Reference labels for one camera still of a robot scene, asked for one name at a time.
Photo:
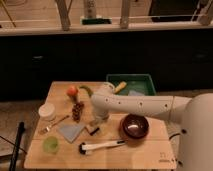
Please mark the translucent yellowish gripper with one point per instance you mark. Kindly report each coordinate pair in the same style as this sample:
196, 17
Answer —
98, 121

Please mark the wooden eraser with black felt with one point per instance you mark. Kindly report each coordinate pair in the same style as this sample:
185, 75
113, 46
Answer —
92, 129

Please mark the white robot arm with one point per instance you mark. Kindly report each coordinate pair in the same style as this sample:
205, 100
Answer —
195, 116

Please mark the brown grape bunch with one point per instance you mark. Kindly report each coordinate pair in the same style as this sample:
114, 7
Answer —
77, 111

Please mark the blue-grey folded cloth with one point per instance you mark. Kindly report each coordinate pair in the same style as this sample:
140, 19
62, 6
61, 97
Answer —
71, 132

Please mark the green cucumber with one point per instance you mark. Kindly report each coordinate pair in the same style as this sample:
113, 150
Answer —
87, 89

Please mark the dark red bowl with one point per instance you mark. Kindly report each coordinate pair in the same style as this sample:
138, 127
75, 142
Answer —
133, 127

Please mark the orange tomato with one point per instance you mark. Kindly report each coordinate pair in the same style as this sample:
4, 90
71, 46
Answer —
72, 91

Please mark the blue-grey sponge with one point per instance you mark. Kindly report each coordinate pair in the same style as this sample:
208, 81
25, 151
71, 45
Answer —
135, 93

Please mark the white round container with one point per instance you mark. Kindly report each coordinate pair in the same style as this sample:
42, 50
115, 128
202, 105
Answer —
47, 112

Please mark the green plastic cup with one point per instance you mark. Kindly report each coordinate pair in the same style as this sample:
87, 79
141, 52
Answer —
50, 145

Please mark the green plastic tray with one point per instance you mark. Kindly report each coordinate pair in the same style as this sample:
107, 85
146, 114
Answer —
140, 83

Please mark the black pole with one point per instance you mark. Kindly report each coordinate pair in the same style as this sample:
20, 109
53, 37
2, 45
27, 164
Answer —
20, 131

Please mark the green box on shelf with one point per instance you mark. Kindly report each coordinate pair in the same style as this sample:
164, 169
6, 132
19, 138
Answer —
96, 21

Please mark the white handled dish brush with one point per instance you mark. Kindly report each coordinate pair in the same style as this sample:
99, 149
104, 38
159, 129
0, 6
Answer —
85, 148

